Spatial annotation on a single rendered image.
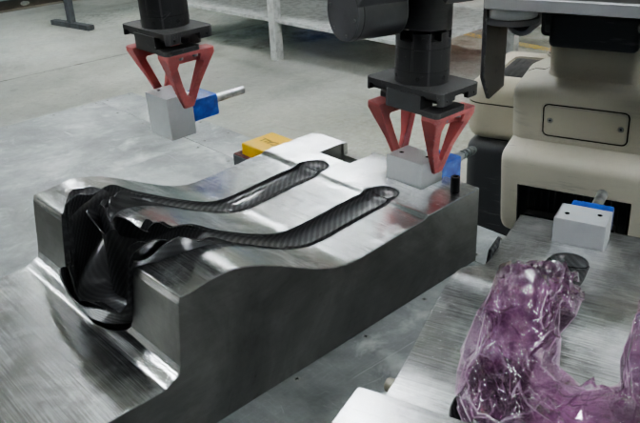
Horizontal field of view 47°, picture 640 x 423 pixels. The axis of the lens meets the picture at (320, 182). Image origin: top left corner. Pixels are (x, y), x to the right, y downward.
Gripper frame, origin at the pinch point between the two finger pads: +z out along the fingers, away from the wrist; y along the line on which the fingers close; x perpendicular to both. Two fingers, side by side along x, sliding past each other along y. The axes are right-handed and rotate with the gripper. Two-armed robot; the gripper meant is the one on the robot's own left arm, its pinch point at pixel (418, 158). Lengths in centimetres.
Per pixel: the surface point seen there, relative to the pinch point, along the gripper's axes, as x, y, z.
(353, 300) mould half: -17.3, 6.9, 7.2
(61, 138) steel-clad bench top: -12, -67, 12
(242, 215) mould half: -18.7, -7.8, 3.1
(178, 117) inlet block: -13.5, -26.6, -1.8
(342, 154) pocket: 1.5, -13.3, 3.7
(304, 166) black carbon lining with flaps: -6.2, -12.1, 2.6
